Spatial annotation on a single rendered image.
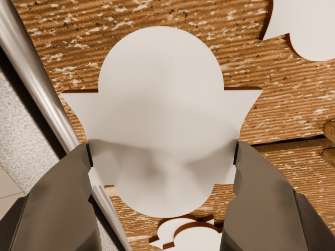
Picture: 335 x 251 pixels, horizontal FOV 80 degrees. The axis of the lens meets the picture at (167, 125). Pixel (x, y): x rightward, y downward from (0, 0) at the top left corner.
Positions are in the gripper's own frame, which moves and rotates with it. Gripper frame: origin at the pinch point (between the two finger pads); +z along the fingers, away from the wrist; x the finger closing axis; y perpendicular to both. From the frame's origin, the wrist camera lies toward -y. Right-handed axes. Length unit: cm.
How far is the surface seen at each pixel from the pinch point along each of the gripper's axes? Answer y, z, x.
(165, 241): 24.5, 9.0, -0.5
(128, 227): 22.1, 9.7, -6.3
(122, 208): 17.3, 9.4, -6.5
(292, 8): -7.7, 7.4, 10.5
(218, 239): 22.8, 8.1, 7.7
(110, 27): -6.6, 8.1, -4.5
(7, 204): 126, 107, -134
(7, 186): 104, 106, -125
